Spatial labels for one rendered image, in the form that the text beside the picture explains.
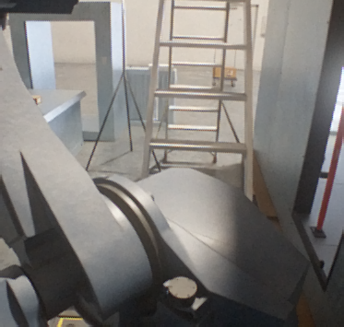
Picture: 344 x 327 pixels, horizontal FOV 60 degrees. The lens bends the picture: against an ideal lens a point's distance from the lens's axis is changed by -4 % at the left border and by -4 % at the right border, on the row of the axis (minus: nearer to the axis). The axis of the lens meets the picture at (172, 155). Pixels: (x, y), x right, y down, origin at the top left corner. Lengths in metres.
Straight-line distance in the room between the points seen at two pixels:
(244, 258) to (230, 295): 0.10
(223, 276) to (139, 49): 10.99
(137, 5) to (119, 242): 11.01
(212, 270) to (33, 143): 0.45
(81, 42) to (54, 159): 11.43
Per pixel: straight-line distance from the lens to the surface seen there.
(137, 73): 4.24
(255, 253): 0.73
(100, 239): 0.61
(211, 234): 0.72
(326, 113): 1.69
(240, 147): 1.38
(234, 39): 11.25
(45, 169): 0.65
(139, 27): 11.44
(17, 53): 4.04
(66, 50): 12.29
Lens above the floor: 1.32
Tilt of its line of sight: 23 degrees down
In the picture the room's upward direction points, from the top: 2 degrees clockwise
